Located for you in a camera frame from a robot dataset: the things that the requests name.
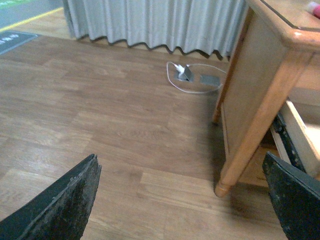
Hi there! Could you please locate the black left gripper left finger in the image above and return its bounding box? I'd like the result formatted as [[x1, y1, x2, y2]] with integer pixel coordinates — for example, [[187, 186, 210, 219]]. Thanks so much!
[[0, 154, 102, 240]]

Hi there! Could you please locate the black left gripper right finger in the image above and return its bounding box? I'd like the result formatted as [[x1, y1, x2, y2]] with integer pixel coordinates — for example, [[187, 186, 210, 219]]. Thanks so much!
[[262, 152, 320, 240]]

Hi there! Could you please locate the wooden drawer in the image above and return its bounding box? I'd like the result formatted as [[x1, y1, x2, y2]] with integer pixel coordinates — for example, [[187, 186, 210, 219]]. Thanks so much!
[[270, 98, 320, 180]]

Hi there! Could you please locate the pink marker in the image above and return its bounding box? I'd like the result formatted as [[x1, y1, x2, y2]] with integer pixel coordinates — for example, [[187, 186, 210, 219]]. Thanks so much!
[[306, 1, 320, 19]]

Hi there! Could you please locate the wooden nightstand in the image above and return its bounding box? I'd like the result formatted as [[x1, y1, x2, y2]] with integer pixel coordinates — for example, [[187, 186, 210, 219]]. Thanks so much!
[[213, 0, 320, 197]]

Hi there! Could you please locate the closed floor socket plate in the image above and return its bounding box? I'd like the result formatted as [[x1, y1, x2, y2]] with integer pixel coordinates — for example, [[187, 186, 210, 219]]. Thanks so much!
[[200, 74, 221, 86]]

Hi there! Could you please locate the open floor socket box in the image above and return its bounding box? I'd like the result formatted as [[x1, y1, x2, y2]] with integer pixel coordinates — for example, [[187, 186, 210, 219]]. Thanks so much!
[[174, 65, 194, 82]]

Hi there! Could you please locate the grey floor mat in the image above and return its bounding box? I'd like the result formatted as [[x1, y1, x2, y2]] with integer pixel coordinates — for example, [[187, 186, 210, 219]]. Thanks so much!
[[0, 30, 38, 55]]

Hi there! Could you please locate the grey-blue curtain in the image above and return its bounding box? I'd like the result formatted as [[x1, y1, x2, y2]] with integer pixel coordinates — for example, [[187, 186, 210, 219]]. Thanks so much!
[[63, 0, 249, 57]]

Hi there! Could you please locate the white floor cable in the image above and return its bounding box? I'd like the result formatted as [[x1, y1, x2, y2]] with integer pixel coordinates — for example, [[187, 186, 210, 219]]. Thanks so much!
[[166, 61, 227, 95]]

